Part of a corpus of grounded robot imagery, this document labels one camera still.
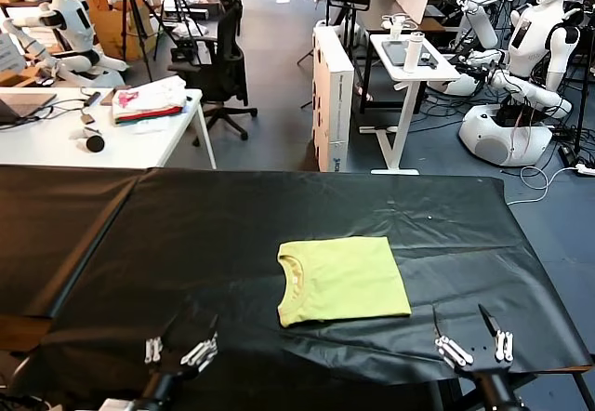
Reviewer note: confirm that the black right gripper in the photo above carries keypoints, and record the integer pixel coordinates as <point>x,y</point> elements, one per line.
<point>485,360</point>

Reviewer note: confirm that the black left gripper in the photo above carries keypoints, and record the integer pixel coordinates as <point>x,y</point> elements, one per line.
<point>167,383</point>

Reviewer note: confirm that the lime green t-shirt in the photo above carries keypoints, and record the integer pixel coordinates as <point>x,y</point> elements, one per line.
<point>348,281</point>

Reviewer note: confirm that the white humanoid robot raised arm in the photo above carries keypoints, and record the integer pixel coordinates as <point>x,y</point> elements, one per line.
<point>481,25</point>

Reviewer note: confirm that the stack of folded clothes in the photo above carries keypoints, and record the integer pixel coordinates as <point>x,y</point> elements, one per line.
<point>149,99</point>

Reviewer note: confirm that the black plastic table sheet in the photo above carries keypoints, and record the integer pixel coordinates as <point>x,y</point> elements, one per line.
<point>56,234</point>
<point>186,243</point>

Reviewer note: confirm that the white office table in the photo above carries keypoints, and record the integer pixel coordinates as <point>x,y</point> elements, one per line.
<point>139,150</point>

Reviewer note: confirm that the white power strip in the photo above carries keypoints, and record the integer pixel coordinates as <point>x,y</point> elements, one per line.
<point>585,168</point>

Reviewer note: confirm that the black power adapter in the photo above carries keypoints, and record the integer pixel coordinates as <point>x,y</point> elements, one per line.
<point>567,153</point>

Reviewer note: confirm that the black round speaker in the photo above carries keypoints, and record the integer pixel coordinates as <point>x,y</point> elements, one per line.
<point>95,143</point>

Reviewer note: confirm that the white paper tissue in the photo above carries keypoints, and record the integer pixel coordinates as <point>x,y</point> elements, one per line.
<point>149,126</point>

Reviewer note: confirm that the white crumpled item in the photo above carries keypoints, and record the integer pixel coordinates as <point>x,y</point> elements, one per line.
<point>77,133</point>

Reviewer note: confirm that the small brown card device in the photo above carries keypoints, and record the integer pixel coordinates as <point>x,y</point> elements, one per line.
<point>86,118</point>

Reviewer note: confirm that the white standing desk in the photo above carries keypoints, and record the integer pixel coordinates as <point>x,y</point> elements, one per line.
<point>410,104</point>

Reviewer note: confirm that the black usb hub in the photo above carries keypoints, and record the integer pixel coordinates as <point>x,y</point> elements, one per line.
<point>92,98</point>

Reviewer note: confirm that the black stand pole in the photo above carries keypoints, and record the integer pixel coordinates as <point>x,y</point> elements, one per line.
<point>584,81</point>

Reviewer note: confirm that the grey laptop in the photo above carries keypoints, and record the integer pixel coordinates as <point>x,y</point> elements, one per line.
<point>24,104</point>

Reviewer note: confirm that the black office chair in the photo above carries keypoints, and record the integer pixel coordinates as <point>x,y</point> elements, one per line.
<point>228,57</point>

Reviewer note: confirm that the tall white cardboard box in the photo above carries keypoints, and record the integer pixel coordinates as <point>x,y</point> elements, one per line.
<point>333,85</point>

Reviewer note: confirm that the white thermos bottle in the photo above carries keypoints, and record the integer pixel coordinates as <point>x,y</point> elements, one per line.
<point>413,53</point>

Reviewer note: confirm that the black tablet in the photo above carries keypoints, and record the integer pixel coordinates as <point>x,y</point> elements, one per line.
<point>395,53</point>

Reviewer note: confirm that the white humanoid robot round base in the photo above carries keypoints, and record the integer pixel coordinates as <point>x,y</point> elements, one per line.
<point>531,34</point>

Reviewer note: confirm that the brown cardboard box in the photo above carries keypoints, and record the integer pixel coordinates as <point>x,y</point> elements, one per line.
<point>108,30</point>

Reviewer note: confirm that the small white device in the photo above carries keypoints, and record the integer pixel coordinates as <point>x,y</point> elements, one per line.
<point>397,25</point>

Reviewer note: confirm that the tall black tripod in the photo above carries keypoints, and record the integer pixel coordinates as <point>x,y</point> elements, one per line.
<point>125,16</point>

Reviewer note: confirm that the white humanoid robot black shoulders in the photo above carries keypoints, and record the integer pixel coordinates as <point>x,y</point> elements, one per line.
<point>75,25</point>

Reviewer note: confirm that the short black tripod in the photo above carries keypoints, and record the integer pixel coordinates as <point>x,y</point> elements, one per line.
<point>180,6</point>

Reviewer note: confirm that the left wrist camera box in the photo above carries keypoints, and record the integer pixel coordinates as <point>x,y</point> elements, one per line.
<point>118,405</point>

